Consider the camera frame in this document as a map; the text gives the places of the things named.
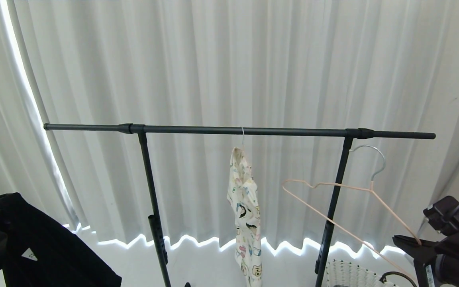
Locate cream printed garment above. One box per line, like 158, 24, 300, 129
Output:
226, 147, 263, 287

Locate black clothes rack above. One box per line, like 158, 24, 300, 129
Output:
43, 123, 436, 287

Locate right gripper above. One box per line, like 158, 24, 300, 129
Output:
412, 244, 459, 287

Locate white laundry basket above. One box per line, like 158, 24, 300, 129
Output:
325, 260, 418, 287

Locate black garment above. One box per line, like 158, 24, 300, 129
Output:
0, 193, 122, 287

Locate white curtain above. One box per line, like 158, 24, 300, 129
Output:
0, 0, 459, 256

